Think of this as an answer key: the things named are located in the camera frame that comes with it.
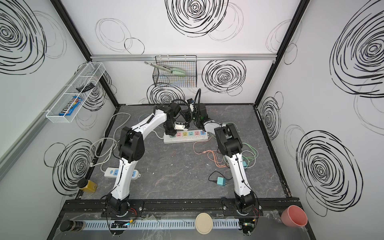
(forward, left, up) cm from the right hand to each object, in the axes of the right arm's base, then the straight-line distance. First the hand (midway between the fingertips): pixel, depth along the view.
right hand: (183, 110), depth 102 cm
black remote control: (-7, +49, +25) cm, 56 cm away
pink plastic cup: (-60, -53, -2) cm, 80 cm away
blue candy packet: (-20, +49, +25) cm, 59 cm away
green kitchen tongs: (+12, +5, +23) cm, 26 cm away
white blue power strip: (-41, +38, -8) cm, 56 cm away
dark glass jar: (-66, +43, 0) cm, 79 cm away
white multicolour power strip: (-15, -3, -9) cm, 18 cm away
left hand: (-13, +7, -6) cm, 16 cm away
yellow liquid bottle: (-50, +44, -2) cm, 66 cm away
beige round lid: (-63, -14, -4) cm, 65 cm away
